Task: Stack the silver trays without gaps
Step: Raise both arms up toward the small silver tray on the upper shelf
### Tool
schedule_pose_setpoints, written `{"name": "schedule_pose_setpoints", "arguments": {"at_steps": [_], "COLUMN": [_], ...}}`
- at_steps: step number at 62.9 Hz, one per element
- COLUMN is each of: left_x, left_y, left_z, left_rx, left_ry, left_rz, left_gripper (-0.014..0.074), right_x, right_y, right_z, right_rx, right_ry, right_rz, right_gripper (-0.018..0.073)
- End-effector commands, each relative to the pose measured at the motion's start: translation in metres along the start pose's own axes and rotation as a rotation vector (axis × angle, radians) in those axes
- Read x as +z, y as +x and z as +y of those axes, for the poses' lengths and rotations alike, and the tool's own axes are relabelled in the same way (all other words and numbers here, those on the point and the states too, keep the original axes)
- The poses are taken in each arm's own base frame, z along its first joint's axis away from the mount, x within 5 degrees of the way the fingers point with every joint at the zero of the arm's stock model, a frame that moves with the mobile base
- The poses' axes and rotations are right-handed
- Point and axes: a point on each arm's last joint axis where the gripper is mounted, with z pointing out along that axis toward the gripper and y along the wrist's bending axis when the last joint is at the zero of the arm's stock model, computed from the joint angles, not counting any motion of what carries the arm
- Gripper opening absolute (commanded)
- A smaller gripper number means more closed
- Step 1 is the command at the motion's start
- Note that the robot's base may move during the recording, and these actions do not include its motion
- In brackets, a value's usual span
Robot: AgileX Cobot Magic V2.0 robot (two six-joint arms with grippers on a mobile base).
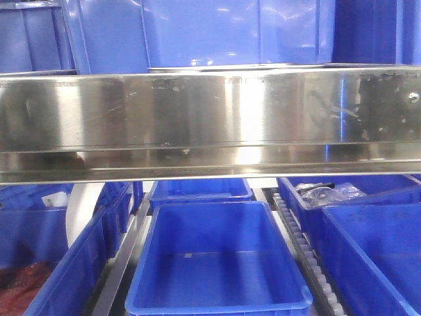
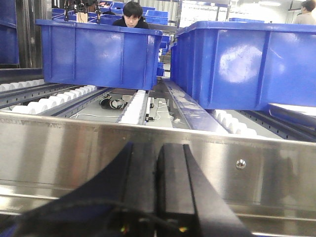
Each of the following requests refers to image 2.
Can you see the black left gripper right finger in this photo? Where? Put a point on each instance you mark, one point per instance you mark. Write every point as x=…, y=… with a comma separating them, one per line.
x=187, y=200

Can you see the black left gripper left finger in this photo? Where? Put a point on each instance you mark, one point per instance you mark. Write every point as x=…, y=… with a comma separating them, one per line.
x=120, y=201

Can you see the white roller track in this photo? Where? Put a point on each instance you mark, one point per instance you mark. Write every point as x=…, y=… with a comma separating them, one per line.
x=135, y=111

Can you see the blue plastic bin right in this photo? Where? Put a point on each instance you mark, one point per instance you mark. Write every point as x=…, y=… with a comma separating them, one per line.
x=246, y=66

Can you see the blue plastic bin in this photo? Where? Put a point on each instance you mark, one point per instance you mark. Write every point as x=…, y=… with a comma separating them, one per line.
x=246, y=66
x=100, y=55

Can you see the blue plastic bin left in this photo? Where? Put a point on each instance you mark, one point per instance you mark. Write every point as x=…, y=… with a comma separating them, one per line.
x=100, y=55

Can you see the person in black top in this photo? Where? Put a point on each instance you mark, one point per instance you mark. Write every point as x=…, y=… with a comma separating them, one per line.
x=132, y=17

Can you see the person in beige top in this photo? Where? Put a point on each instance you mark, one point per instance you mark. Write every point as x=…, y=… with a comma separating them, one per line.
x=305, y=17

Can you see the stainless steel shelf rail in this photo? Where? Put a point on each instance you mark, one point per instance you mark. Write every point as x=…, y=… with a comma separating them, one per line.
x=269, y=183

